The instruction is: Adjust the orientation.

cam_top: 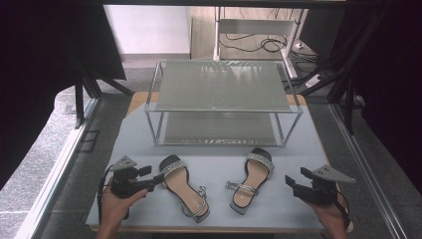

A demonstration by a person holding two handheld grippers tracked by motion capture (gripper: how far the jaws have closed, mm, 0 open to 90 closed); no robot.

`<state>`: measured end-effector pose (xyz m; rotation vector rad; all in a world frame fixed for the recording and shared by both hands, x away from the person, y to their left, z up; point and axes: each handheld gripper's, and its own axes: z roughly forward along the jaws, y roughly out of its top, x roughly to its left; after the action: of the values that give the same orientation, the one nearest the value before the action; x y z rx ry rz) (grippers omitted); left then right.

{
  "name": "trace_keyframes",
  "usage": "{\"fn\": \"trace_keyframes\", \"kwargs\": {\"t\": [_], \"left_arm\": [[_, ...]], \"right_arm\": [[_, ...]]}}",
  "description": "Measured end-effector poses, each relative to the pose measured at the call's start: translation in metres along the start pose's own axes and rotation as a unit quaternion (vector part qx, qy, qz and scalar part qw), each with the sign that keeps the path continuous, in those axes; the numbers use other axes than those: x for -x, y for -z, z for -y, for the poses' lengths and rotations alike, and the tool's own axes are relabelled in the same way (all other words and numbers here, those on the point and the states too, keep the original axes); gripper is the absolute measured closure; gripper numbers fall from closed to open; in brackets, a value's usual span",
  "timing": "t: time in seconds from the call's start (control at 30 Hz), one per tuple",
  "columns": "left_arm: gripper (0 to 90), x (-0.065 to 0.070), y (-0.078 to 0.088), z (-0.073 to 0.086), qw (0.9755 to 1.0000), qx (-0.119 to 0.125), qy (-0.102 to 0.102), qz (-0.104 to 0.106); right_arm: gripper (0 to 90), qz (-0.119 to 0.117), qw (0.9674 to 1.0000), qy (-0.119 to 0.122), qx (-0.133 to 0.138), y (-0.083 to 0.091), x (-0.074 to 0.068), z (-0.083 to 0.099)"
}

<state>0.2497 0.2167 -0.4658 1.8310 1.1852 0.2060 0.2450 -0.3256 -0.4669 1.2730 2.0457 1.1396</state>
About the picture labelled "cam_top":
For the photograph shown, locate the person's left hand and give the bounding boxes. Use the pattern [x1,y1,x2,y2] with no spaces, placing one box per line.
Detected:
[99,178,149,234]

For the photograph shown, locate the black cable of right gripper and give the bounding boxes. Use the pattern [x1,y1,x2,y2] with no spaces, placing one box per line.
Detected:
[333,189,352,231]

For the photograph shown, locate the black cables on floor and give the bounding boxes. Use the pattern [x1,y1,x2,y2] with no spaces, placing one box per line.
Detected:
[219,8,321,69]

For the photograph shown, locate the black curtain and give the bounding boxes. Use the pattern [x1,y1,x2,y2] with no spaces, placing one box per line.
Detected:
[300,0,422,195]
[0,0,127,191]

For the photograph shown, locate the person's right hand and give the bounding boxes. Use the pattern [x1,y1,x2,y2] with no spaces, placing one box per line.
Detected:
[306,188,352,239]

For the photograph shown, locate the tan sandal with silver straps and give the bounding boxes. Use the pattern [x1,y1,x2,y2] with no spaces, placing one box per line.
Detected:
[225,147,276,216]
[158,154,211,224]

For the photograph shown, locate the aluminium rail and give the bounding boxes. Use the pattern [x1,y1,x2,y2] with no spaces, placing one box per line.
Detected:
[328,102,408,239]
[13,98,103,239]

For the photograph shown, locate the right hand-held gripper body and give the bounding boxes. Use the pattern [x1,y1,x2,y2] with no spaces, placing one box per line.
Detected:
[298,164,357,206]

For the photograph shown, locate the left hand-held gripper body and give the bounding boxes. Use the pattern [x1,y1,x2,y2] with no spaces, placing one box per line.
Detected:
[109,154,155,200]

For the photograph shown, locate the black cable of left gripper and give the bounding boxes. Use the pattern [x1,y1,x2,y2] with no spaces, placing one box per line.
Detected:
[97,164,114,224]

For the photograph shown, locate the black metal frame strut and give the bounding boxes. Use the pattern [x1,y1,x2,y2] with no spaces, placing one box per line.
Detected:
[73,54,135,129]
[292,13,394,135]

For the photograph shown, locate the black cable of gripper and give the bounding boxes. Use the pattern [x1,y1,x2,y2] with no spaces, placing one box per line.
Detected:
[97,164,114,224]
[333,189,352,231]

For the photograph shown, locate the white metal stand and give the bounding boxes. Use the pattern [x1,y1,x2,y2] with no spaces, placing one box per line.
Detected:
[213,6,301,80]

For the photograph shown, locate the white power strip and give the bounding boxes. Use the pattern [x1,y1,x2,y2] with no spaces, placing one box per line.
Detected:
[305,73,324,90]

